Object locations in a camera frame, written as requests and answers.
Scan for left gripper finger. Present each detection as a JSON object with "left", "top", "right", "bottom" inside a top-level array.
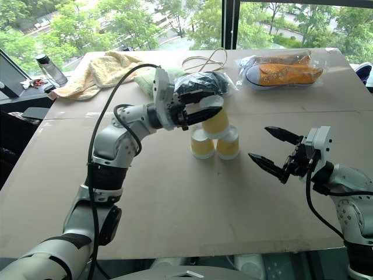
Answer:
[
  {"left": 186, "top": 89, "right": 220, "bottom": 104},
  {"left": 185, "top": 106, "right": 224, "bottom": 126}
]

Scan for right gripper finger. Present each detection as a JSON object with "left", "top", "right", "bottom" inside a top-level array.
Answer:
[
  {"left": 247, "top": 152, "right": 293, "bottom": 185},
  {"left": 263, "top": 125, "right": 304, "bottom": 146}
]

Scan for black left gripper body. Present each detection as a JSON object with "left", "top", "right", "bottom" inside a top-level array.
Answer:
[{"left": 170, "top": 90, "right": 205, "bottom": 132}]

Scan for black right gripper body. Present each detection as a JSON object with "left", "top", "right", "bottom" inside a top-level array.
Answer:
[{"left": 281, "top": 136, "right": 321, "bottom": 178}]

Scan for yellow paper cup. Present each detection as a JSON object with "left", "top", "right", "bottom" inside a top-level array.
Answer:
[
  {"left": 189, "top": 128, "right": 216, "bottom": 160},
  {"left": 216, "top": 125, "right": 241, "bottom": 161},
  {"left": 200, "top": 95, "right": 231, "bottom": 140}
]

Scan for black item in plastic bag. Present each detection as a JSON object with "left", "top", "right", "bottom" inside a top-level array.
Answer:
[{"left": 174, "top": 71, "right": 235, "bottom": 97}]

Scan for light green cloth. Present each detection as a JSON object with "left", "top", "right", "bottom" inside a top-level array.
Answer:
[{"left": 133, "top": 65, "right": 185, "bottom": 97}]

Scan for orange sneakers in plastic bag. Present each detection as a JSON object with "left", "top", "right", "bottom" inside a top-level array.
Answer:
[{"left": 234, "top": 49, "right": 325, "bottom": 92}]

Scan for orange canvas sneaker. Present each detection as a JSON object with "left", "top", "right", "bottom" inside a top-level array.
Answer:
[
  {"left": 252, "top": 50, "right": 313, "bottom": 68},
  {"left": 244, "top": 62, "right": 324, "bottom": 88}
]

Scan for pale yellow towel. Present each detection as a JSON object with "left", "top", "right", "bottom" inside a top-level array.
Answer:
[{"left": 47, "top": 50, "right": 147, "bottom": 102}]

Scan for white rounded shape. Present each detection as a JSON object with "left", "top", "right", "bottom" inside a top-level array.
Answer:
[{"left": 233, "top": 253, "right": 265, "bottom": 272}]

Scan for clear water bottle black cap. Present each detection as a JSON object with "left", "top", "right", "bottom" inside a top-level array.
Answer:
[{"left": 35, "top": 53, "right": 69, "bottom": 88}]

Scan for black side desk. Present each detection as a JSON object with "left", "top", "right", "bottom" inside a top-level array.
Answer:
[{"left": 0, "top": 83, "right": 57, "bottom": 115}]

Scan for dark monitor panel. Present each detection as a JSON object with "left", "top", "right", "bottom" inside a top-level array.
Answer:
[{"left": 0, "top": 47, "right": 31, "bottom": 99}]

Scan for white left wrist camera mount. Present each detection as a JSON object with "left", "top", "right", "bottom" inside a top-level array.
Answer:
[{"left": 153, "top": 67, "right": 180, "bottom": 131}]

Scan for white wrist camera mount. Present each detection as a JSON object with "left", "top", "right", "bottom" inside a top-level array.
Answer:
[
  {"left": 301, "top": 125, "right": 333, "bottom": 176},
  {"left": 153, "top": 67, "right": 180, "bottom": 131}
]

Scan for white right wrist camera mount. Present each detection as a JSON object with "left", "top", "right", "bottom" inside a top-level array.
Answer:
[{"left": 301, "top": 125, "right": 333, "bottom": 176}]

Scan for beige cord loop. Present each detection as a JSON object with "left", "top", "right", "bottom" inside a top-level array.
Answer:
[{"left": 181, "top": 47, "right": 229, "bottom": 74}]

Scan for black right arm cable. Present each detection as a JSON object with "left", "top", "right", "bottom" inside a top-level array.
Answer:
[{"left": 305, "top": 170, "right": 373, "bottom": 240}]

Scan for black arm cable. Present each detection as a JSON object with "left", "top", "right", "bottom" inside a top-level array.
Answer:
[
  {"left": 305, "top": 170, "right": 373, "bottom": 240},
  {"left": 86, "top": 63, "right": 160, "bottom": 280}
]

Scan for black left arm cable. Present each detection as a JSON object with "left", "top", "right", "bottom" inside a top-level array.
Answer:
[{"left": 86, "top": 63, "right": 160, "bottom": 280}]

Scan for dark window frame post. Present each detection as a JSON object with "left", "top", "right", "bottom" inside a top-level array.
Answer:
[{"left": 221, "top": 0, "right": 241, "bottom": 51}]

